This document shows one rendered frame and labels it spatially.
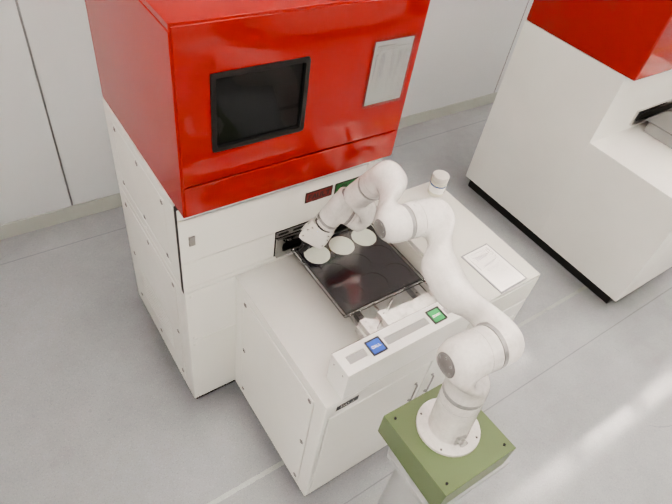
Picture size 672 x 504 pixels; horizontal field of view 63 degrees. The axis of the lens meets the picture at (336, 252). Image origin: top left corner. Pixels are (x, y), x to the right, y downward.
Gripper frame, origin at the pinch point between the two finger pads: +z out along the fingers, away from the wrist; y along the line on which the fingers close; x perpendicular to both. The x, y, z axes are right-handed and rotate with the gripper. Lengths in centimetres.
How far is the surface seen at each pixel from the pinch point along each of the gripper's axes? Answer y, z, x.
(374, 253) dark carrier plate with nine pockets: 25.6, -9.5, 5.6
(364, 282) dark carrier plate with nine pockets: 23.1, -8.4, -10.2
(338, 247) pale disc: 12.8, -3.6, 5.4
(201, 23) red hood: -64, -68, -22
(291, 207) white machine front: -12.3, -11.4, 3.6
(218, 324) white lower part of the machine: -10.9, 44.8, -15.5
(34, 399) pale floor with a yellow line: -60, 130, -33
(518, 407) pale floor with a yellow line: 146, 33, 5
